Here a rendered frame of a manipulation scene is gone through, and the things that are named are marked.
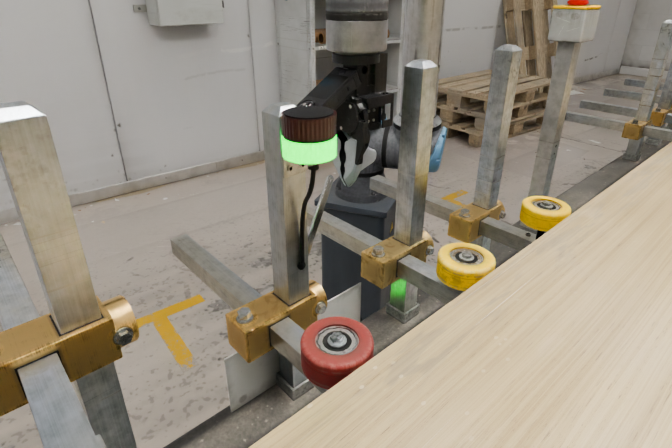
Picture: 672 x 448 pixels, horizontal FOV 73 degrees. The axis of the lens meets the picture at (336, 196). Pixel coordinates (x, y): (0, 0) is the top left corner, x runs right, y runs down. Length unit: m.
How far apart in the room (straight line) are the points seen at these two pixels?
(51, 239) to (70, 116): 2.71
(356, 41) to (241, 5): 2.78
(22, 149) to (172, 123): 2.90
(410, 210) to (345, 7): 0.32
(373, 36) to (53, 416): 0.55
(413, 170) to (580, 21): 0.53
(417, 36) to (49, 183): 1.09
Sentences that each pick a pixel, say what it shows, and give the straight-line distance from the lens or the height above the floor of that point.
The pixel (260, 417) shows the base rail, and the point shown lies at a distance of 0.72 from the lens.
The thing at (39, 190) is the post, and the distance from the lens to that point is 0.43.
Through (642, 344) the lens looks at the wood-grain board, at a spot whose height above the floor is 0.90.
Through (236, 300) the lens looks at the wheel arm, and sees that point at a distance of 0.67.
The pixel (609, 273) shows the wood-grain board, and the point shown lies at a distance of 0.73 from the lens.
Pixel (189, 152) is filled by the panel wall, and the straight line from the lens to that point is 3.39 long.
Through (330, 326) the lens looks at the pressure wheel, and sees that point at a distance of 0.53.
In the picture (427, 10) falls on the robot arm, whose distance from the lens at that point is 1.33.
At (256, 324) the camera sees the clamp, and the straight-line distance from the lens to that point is 0.60.
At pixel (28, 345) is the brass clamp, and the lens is 0.49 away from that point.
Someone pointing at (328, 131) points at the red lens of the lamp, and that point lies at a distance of 0.47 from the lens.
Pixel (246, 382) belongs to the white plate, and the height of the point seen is 0.74.
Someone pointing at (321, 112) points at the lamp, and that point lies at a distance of 0.48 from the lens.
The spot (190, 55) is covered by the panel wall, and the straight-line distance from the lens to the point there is 3.28.
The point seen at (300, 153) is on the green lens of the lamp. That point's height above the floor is 1.10.
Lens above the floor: 1.25
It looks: 25 degrees down
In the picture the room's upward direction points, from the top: straight up
